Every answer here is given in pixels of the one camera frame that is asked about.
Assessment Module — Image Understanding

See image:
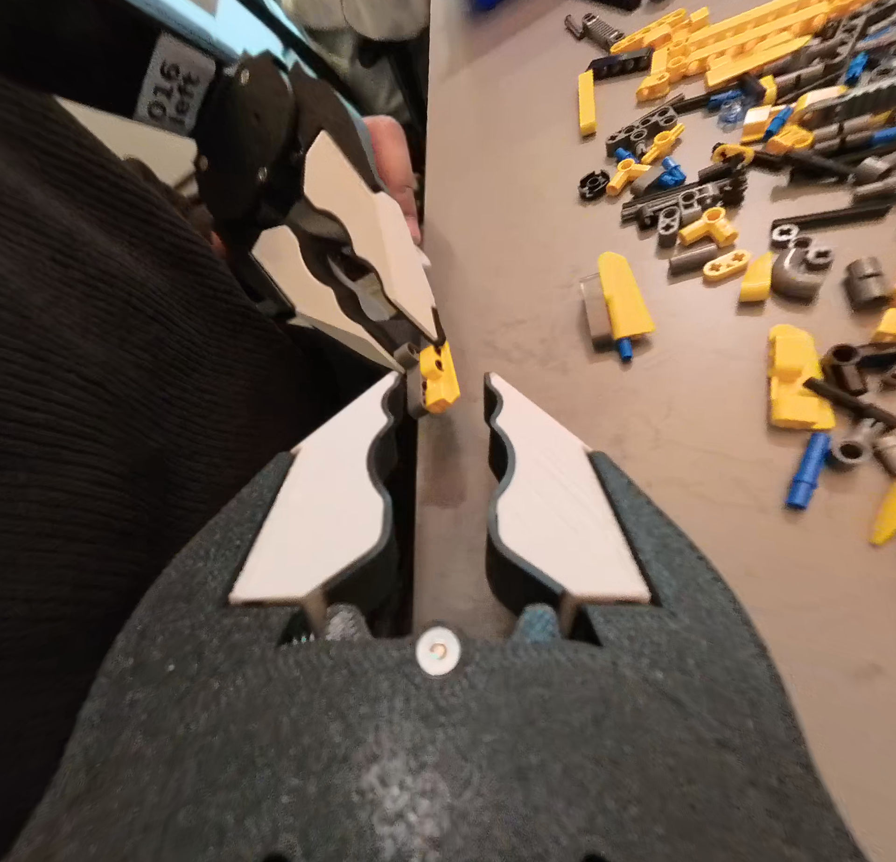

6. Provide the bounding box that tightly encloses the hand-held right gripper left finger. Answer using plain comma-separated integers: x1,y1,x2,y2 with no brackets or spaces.
230,372,403,632

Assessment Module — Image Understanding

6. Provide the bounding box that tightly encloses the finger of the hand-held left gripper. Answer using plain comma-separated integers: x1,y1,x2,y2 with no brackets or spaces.
301,131,447,347
251,224,408,371

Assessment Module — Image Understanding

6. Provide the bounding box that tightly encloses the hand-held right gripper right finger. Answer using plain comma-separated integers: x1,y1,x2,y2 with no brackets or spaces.
483,372,652,632

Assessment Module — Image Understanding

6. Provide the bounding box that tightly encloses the grey building brick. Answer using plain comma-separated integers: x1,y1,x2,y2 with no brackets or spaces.
394,343,424,418

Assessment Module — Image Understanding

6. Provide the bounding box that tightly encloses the yellow curved slope piece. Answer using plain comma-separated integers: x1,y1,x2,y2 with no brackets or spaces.
420,343,462,415

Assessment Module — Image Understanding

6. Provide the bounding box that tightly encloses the pile of toy building pieces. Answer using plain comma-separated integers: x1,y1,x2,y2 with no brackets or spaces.
566,0,896,548

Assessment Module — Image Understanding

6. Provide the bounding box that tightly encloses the person's left hand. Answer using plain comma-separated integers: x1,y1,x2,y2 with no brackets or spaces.
363,113,425,249

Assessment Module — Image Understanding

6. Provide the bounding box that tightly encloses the grey brick with yellow slope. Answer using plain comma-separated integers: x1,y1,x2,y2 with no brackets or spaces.
580,252,657,362

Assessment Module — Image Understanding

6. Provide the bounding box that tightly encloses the grey shock absorber spring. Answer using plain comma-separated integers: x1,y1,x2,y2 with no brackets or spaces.
566,14,624,46

